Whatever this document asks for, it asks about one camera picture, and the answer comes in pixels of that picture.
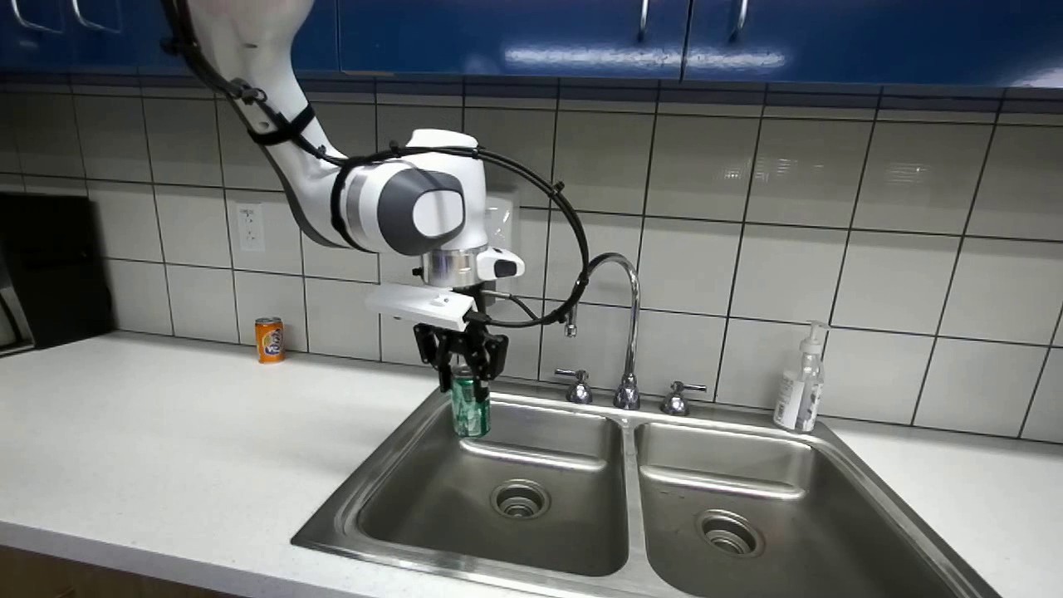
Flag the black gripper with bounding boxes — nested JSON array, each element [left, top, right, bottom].
[[413, 311, 514, 399]]

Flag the green soda can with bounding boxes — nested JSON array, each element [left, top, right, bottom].
[[449, 372, 496, 442]]

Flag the metal sink drain strainer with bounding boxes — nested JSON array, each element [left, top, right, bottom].
[[696, 504, 766, 560], [488, 474, 556, 525]]

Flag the orange soda can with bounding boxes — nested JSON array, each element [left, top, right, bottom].
[[251, 317, 288, 368]]

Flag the stainless steel double sink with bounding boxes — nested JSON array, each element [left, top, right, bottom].
[[288, 380, 1007, 598]]

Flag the chrome gooseneck faucet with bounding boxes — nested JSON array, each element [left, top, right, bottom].
[[580, 248, 648, 411]]

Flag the blue upper cabinets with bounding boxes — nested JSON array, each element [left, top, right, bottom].
[[0, 0, 1063, 92]]

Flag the clear soap pump bottle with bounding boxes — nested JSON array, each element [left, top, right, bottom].
[[772, 319, 831, 434]]

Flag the black microwave oven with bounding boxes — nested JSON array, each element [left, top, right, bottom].
[[0, 190, 119, 361]]

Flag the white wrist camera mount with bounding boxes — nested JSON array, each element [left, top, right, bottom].
[[367, 282, 483, 333]]

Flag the chrome faucet handle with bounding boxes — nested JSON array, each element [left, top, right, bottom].
[[657, 380, 712, 423], [553, 365, 599, 409]]

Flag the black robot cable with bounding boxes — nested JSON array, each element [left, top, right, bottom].
[[158, 0, 599, 333]]

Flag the white wall power outlet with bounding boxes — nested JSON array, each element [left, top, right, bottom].
[[225, 197, 273, 269]]

